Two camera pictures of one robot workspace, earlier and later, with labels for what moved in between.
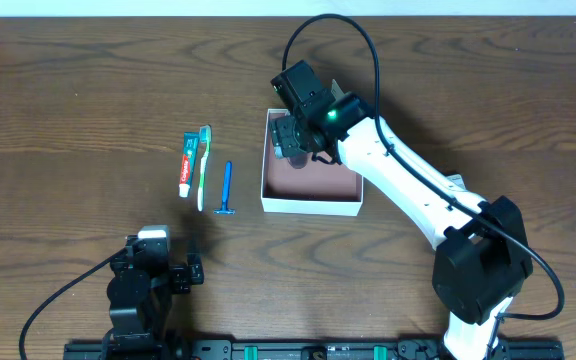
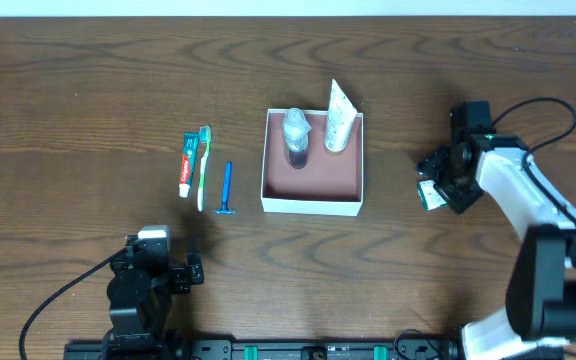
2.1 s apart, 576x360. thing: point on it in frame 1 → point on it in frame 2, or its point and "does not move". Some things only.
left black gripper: (182, 276) does not move
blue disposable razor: (225, 195) does not move
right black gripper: (285, 136) → (438, 168)
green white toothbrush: (205, 137) does not move
